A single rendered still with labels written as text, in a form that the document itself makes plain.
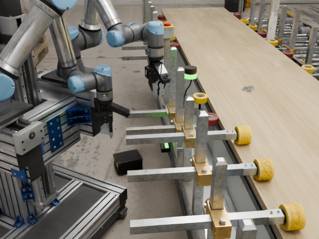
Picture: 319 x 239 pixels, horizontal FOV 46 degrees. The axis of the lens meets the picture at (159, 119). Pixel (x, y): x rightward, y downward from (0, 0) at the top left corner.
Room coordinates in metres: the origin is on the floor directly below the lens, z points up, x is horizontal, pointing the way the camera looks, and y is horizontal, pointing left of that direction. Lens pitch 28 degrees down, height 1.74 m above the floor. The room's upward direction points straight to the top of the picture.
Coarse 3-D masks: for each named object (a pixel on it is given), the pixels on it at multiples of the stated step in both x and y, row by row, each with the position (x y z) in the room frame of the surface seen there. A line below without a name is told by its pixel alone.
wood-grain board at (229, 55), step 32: (192, 32) 3.21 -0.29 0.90; (224, 32) 3.21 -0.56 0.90; (192, 64) 2.37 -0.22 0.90; (224, 64) 2.37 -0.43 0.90; (256, 64) 2.37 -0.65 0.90; (288, 64) 2.37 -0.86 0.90; (224, 96) 1.86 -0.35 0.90; (256, 96) 1.86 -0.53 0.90; (288, 96) 1.86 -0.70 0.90; (224, 128) 1.50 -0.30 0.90; (256, 128) 1.50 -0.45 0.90; (288, 128) 1.50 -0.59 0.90; (288, 160) 1.23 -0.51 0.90; (256, 192) 1.05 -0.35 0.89; (288, 192) 1.04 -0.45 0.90
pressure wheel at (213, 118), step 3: (210, 114) 1.63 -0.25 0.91; (213, 114) 1.63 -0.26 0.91; (216, 114) 1.63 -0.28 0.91; (210, 117) 1.60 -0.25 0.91; (213, 117) 1.60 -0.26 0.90; (216, 117) 1.60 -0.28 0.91; (210, 120) 1.57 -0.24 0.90; (213, 120) 1.57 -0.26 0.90; (216, 120) 1.58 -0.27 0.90; (210, 123) 1.57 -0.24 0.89; (213, 123) 1.57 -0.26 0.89; (216, 123) 1.58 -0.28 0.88
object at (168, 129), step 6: (150, 126) 1.59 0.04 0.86; (156, 126) 1.59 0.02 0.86; (162, 126) 1.59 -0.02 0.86; (168, 126) 1.59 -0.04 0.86; (174, 126) 1.59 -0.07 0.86; (210, 126) 1.59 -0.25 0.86; (126, 132) 1.55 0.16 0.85; (132, 132) 1.55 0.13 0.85; (138, 132) 1.56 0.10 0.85; (144, 132) 1.56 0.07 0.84; (150, 132) 1.56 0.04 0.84; (156, 132) 1.56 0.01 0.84; (162, 132) 1.57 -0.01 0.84; (168, 132) 1.57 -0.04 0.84; (174, 132) 1.57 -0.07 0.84
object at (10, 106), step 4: (8, 100) 1.41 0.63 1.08; (0, 104) 1.37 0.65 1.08; (4, 104) 1.38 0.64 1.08; (8, 104) 1.40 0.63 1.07; (12, 104) 1.42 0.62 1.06; (0, 108) 1.36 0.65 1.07; (4, 108) 1.37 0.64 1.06; (8, 108) 1.39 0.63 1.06; (12, 108) 1.42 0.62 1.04; (0, 112) 1.36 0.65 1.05; (4, 112) 1.37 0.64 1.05; (8, 112) 1.38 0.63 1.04
